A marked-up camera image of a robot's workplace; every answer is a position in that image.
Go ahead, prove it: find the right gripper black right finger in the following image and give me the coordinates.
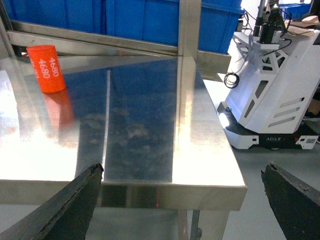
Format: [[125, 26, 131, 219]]
[[261, 163, 320, 240]]

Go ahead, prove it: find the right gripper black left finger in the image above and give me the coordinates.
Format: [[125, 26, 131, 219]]
[[0, 163, 104, 240]]

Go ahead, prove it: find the orange cylindrical capacitor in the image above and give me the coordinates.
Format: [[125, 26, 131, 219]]
[[26, 44, 66, 94]]

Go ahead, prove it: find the blue plastic bin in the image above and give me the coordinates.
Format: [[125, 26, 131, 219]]
[[106, 0, 245, 54], [3, 0, 107, 34]]

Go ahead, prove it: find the black coiled cable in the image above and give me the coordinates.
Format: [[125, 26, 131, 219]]
[[223, 72, 240, 89]]

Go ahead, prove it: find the stainless steel rack frame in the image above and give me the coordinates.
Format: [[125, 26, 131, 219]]
[[0, 0, 232, 76]]

